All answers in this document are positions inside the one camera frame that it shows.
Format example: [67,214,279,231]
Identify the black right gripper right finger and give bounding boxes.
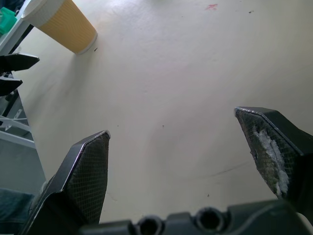
[234,106,313,221]

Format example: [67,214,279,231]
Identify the yellow ribbed paper cup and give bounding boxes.
[21,0,98,55]

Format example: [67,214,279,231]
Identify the dark teal cloth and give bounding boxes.
[0,188,35,235]

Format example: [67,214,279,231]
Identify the white metal frame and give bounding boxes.
[0,115,36,149]

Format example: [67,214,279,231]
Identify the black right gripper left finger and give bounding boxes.
[24,130,111,235]

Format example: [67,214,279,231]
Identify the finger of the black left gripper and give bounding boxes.
[0,77,23,97]
[0,53,41,72]

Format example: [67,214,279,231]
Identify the green plastic object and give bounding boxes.
[0,6,17,34]

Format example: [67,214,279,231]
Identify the white side table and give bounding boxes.
[0,3,34,56]

